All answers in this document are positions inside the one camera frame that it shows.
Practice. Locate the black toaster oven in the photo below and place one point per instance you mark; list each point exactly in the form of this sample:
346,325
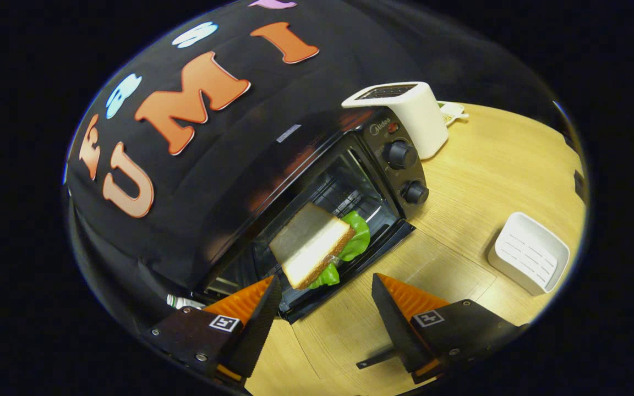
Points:
388,165

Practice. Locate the black backdrop cloth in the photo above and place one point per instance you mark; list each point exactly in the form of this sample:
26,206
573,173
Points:
251,137

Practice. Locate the lettuce toast sandwich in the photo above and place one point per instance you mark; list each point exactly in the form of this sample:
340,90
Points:
309,242

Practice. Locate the white pop-up toaster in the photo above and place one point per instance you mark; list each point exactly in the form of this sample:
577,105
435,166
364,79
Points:
421,121

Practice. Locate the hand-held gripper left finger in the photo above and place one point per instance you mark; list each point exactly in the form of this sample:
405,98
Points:
255,330

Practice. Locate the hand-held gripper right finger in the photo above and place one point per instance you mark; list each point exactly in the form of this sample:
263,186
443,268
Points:
397,330

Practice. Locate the white plastic bottle green label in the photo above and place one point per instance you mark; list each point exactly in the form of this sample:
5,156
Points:
185,302

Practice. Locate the white divided bean dish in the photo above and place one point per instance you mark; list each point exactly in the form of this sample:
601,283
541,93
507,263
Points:
453,113

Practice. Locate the white rectangular tray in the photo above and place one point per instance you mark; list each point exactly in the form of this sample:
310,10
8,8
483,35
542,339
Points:
526,253

